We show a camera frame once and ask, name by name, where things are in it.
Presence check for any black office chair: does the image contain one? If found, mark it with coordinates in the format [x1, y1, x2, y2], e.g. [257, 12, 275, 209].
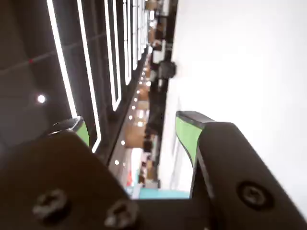
[155, 60, 177, 81]

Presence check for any rectangular ceiling light frame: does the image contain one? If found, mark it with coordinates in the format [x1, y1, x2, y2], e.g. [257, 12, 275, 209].
[104, 0, 122, 111]
[123, 0, 132, 86]
[47, 0, 102, 154]

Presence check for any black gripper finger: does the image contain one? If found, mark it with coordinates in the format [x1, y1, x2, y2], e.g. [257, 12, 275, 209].
[175, 111, 307, 230]
[0, 116, 142, 230]

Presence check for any teal bin with domed lid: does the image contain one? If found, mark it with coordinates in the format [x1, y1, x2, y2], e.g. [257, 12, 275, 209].
[138, 187, 190, 200]

